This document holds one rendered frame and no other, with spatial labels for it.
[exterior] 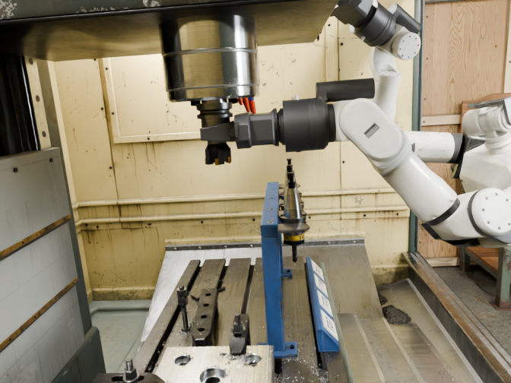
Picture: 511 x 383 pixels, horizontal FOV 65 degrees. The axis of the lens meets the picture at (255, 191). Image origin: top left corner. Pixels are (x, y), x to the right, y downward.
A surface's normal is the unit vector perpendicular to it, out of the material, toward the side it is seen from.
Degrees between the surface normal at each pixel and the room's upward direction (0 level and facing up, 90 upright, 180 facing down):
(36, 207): 90
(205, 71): 90
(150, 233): 90
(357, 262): 24
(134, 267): 90
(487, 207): 68
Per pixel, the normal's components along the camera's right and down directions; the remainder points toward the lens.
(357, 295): -0.08, -0.80
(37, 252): 1.00, -0.04
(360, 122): -0.07, 0.11
